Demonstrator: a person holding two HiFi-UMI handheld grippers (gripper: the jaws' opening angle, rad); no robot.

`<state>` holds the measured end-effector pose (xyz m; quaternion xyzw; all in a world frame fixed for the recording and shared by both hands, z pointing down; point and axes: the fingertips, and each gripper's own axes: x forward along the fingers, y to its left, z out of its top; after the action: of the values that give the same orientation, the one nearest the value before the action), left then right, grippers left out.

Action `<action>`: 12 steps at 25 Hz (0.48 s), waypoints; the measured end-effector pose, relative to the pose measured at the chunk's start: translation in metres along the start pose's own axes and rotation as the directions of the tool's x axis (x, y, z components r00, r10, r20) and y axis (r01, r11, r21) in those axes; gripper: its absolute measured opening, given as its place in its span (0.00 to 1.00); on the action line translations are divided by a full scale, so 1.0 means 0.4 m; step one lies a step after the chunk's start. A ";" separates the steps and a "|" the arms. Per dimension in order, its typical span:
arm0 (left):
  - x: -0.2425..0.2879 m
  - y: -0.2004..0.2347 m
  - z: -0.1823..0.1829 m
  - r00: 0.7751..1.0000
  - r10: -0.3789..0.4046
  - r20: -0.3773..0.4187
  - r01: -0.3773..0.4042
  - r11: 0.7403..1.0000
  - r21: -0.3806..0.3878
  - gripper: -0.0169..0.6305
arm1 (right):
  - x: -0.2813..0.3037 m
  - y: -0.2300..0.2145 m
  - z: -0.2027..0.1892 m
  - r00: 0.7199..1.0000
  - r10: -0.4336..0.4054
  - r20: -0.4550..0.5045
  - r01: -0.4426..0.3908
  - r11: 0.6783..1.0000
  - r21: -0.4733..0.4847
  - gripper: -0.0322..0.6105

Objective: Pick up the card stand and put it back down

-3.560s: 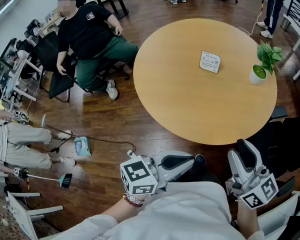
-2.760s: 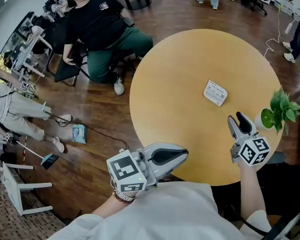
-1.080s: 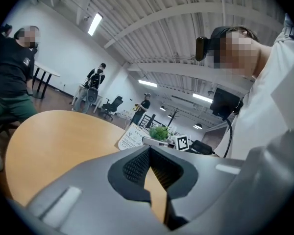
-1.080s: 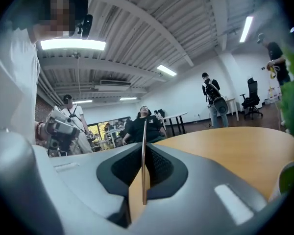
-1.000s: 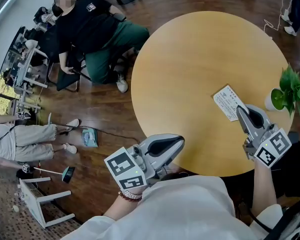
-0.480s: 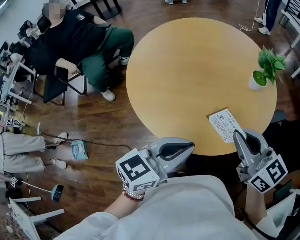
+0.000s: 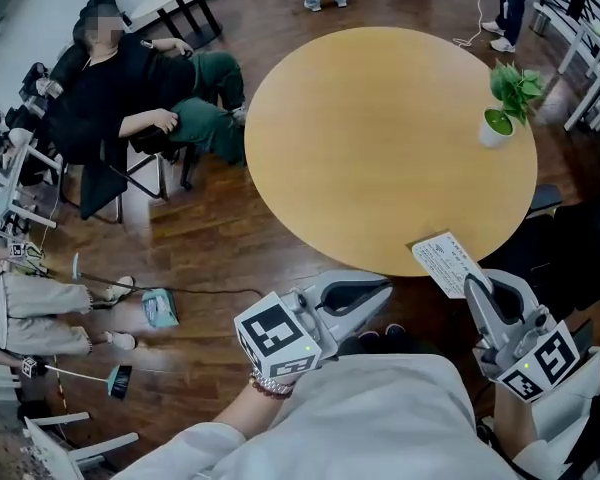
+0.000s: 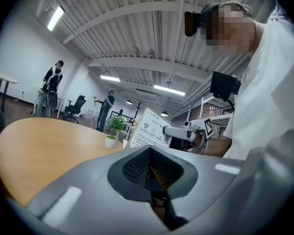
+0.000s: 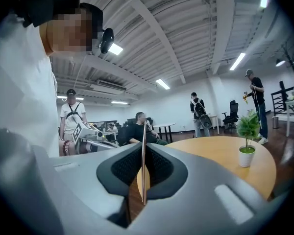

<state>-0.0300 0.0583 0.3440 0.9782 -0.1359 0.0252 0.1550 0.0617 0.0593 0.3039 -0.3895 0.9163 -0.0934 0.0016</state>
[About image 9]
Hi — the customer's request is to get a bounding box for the white ceiling air conditioner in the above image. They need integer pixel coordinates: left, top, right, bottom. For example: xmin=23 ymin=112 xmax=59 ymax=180
xmin=90 ymin=79 xmax=127 ymax=95

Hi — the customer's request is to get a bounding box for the round wooden table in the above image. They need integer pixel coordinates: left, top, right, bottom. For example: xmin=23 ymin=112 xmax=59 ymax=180
xmin=136 ymin=136 xmax=277 ymax=205

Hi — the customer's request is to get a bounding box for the black wooden rack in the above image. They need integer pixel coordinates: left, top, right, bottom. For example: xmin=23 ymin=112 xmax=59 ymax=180
xmin=270 ymin=80 xmax=294 ymax=116

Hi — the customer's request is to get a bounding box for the black head-worn camera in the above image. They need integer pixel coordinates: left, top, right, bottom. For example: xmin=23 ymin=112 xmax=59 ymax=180
xmin=99 ymin=27 xmax=115 ymax=54

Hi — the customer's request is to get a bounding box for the person's white shirt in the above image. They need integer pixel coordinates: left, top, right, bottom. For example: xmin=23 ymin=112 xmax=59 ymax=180
xmin=0 ymin=13 xmax=60 ymax=158

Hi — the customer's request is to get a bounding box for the reclined black office chair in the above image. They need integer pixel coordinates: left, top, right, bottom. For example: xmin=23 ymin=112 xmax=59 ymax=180
xmin=117 ymin=125 xmax=135 ymax=146

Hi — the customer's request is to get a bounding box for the green plant in white pot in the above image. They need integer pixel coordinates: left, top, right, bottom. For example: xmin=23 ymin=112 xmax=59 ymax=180
xmin=236 ymin=110 xmax=261 ymax=168

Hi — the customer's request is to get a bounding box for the black backpack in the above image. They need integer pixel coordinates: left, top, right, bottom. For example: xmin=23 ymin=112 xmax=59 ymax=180
xmin=191 ymin=99 xmax=206 ymax=119

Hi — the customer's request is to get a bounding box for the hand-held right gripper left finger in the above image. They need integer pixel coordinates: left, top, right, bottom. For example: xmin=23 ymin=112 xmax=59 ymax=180
xmin=0 ymin=128 xmax=143 ymax=235

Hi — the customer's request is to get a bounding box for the person's head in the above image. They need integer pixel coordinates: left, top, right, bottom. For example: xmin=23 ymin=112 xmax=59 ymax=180
xmin=39 ymin=2 xmax=104 ymax=57

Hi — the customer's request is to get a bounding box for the round white table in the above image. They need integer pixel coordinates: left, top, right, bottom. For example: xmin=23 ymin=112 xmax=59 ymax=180
xmin=152 ymin=122 xmax=177 ymax=143

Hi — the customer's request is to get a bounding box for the grey oval case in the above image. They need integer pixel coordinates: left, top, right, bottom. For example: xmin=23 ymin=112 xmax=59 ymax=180
xmin=199 ymin=114 xmax=213 ymax=130

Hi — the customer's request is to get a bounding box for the white table card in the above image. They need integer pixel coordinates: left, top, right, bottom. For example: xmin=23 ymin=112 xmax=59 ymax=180
xmin=141 ymin=118 xmax=148 ymax=206

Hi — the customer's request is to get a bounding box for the black tree-shaped lamp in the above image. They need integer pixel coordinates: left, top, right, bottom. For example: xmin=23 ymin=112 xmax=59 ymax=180
xmin=275 ymin=42 xmax=294 ymax=88

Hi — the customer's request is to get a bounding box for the small white table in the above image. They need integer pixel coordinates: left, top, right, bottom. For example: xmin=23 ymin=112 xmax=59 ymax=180
xmin=209 ymin=114 xmax=221 ymax=135

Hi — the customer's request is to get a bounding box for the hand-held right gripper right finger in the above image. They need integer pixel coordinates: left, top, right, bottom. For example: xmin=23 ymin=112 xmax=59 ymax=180
xmin=129 ymin=142 xmax=275 ymax=235

